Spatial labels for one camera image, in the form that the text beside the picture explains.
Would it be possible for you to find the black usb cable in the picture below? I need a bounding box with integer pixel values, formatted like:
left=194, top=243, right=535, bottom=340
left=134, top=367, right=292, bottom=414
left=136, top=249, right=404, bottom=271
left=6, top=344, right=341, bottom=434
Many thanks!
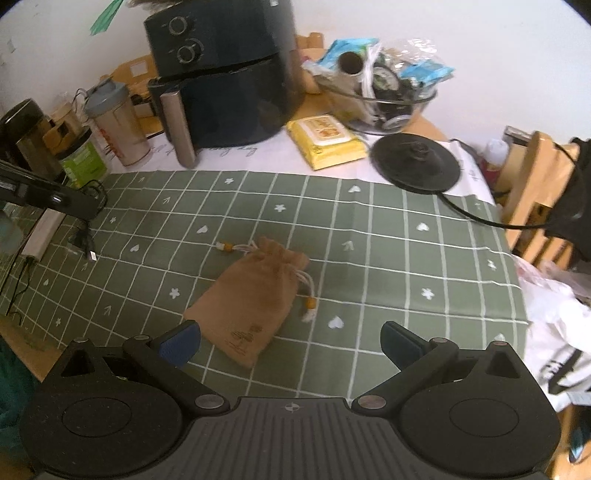
left=68, top=220, right=99, bottom=263

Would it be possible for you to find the glass bowl with items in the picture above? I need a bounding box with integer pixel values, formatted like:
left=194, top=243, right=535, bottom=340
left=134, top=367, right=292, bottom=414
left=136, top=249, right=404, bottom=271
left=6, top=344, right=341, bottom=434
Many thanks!
left=303, top=37, right=455, bottom=135

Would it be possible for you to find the teal mesh bath sponge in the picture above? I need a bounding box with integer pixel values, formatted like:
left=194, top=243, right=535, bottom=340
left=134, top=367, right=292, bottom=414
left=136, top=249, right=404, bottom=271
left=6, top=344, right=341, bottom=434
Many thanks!
left=1, top=339, right=38, bottom=460

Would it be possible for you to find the black air fryer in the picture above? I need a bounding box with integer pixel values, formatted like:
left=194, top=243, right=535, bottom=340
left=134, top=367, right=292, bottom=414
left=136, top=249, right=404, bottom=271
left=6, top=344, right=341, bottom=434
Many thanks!
left=144, top=0, right=304, bottom=168

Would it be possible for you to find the brown cardboard box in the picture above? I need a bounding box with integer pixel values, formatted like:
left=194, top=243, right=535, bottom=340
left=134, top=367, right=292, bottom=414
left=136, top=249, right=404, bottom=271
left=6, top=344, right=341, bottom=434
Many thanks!
left=0, top=316, right=61, bottom=382

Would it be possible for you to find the green grid tablecloth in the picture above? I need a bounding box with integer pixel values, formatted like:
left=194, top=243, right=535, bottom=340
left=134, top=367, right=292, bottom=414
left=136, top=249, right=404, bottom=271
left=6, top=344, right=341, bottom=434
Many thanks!
left=1, top=170, right=527, bottom=399

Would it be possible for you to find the black kettle base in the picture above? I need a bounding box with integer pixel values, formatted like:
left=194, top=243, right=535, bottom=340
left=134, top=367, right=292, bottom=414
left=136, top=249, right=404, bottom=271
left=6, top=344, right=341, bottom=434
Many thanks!
left=370, top=133, right=461, bottom=195

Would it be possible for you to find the black bag on chair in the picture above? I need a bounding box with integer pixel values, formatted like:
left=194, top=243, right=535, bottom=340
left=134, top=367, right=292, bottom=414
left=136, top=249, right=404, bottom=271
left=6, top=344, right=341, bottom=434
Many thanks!
left=546, top=137, right=591, bottom=273

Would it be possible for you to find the white power bank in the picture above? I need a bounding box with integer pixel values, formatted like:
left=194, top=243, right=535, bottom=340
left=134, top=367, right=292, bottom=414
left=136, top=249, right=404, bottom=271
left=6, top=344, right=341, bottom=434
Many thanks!
left=21, top=210, right=65, bottom=261

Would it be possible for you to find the tan drawstring pouch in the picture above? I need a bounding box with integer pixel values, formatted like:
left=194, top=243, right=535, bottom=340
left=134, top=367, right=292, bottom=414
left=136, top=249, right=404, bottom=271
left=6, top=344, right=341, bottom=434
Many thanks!
left=183, top=237, right=318, bottom=369

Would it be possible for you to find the green label jar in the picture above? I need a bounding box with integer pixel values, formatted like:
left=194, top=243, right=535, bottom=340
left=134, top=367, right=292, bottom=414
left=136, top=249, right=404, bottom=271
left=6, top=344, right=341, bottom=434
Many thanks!
left=56, top=127, right=109, bottom=188

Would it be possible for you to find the black electric kettle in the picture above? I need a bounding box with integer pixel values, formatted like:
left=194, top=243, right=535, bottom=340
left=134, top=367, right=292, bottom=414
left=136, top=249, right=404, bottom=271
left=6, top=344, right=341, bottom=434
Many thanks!
left=1, top=99, right=65, bottom=181

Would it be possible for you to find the clear shaker bottle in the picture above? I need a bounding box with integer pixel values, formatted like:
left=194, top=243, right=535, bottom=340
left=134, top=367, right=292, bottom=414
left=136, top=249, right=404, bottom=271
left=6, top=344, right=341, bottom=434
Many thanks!
left=84, top=77, right=150, bottom=166

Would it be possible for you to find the wooden chair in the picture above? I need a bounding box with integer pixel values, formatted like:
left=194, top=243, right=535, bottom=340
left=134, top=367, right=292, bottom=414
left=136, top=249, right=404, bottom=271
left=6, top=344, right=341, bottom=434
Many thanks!
left=502, top=132, right=580, bottom=270

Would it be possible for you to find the white plastic bag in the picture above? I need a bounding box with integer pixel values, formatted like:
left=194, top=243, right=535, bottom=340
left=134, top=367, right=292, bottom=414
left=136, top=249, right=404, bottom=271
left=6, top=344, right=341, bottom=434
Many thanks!
left=514, top=257, right=590, bottom=412

